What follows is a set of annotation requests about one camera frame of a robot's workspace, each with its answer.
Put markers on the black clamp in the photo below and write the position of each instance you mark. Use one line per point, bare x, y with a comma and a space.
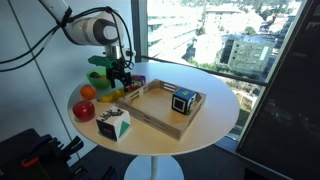
75, 145

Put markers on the blue and black cube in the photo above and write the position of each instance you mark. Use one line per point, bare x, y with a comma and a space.
183, 100

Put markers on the wooden tray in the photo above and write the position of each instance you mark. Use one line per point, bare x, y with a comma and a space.
156, 113

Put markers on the black tool bag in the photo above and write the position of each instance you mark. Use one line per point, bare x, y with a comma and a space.
20, 156

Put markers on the dark panel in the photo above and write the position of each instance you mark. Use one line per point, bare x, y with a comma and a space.
286, 110

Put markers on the orange fruit toy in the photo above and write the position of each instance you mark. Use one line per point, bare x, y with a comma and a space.
88, 92

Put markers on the colourful house print cube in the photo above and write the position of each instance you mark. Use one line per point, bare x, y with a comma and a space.
138, 81

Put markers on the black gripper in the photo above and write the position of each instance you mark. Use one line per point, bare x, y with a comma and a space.
117, 71

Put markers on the red apple toy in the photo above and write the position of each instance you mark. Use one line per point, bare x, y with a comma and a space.
83, 110

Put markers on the white table pedestal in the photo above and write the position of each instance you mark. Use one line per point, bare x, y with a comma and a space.
153, 168

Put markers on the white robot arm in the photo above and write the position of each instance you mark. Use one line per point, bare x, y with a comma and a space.
90, 31

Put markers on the grey apartment building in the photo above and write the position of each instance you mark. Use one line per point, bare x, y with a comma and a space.
250, 53

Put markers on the green plastic bowl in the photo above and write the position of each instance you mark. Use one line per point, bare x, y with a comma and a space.
100, 82

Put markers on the white zebra print cube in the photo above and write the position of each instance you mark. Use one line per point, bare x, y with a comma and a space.
113, 125

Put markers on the dark brown plum toy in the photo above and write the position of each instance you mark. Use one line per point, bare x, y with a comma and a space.
94, 75

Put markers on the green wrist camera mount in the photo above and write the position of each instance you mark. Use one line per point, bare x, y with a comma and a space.
100, 61

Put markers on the yellow banana toy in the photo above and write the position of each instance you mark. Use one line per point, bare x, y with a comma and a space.
111, 96

